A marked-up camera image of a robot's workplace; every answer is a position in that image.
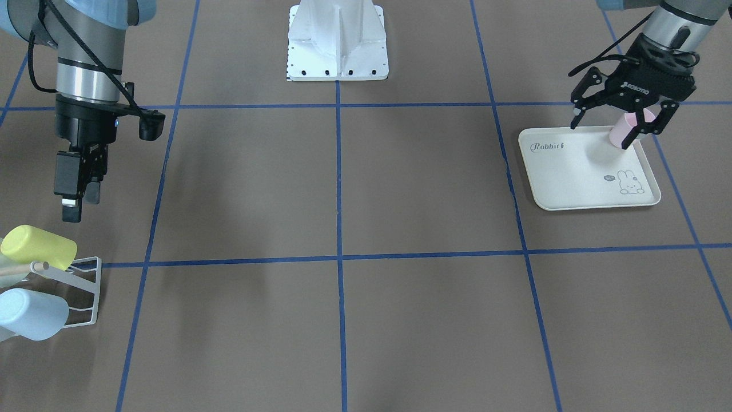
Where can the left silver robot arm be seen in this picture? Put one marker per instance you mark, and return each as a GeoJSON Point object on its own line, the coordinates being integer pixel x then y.
{"type": "Point", "coordinates": [681, 25]}

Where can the yellow cup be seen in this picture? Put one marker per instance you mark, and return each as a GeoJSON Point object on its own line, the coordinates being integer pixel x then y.
{"type": "Point", "coordinates": [26, 243]}

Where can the white wire cup rack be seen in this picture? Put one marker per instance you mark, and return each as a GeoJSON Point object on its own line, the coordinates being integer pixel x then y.
{"type": "Point", "coordinates": [80, 285]}

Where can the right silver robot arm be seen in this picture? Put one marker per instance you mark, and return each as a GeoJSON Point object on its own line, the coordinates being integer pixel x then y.
{"type": "Point", "coordinates": [90, 96]}

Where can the pink cup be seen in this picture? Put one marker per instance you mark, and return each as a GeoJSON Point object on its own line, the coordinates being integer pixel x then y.
{"type": "Point", "coordinates": [622, 128]}

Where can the cream rabbit tray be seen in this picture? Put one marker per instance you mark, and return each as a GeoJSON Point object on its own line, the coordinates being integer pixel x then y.
{"type": "Point", "coordinates": [581, 169]}

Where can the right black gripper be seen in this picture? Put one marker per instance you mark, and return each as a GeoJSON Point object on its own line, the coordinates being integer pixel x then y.
{"type": "Point", "coordinates": [82, 126]}

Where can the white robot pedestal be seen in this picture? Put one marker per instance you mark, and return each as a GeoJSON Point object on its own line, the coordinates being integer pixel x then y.
{"type": "Point", "coordinates": [337, 41]}

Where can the cream white cup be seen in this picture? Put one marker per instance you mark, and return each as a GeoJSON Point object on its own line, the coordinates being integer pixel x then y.
{"type": "Point", "coordinates": [11, 279]}

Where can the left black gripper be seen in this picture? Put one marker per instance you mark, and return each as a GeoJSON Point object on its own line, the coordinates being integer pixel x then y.
{"type": "Point", "coordinates": [628, 87]}

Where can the blue cup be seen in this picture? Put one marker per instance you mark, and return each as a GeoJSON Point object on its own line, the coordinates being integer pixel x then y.
{"type": "Point", "coordinates": [31, 314]}

